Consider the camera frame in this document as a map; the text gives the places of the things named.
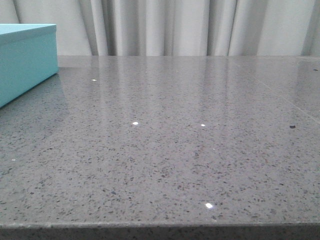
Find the blue box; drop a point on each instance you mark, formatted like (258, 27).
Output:
(28, 56)

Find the grey curtain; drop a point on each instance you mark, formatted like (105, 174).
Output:
(174, 27)

